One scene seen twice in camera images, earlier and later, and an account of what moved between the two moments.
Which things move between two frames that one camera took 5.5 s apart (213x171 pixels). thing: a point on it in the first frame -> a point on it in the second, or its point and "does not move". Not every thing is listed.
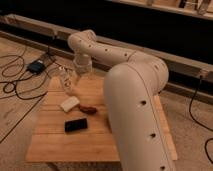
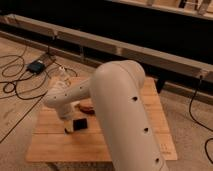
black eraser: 73,125 does not move
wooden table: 75,127 does not move
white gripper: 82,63 -> 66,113
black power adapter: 36,66 does not move
